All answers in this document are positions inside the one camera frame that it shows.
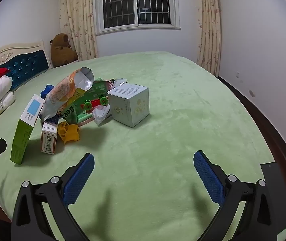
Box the small red white box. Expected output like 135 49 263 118
41 122 58 154

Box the orange silver snack bag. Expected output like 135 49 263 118
41 67 94 122

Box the white cube box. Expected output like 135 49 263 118
107 83 150 127

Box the right floral curtain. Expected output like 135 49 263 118
197 0 222 77

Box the red green toy car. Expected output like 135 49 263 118
80 96 109 112

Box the barred window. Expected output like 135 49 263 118
93 0 180 35

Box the dark wooden bed frame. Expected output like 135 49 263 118
218 77 286 183

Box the floral curtain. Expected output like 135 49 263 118
59 0 98 60
197 0 222 77

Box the crumpled white wrapper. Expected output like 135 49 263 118
92 104 111 126

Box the green tall carton box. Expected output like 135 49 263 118
10 94 44 165

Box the yellow toy vehicle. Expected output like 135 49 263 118
58 121 80 144

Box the green pink package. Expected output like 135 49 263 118
60 78 115 126

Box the cream blue tufted headboard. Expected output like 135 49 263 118
0 40 52 91

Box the green bed sheet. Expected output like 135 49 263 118
0 52 274 240

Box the brown teddy bear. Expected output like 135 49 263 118
50 33 78 67

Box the left floral curtain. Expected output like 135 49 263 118
59 0 98 60

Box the blue toy piece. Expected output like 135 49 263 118
40 84 54 100

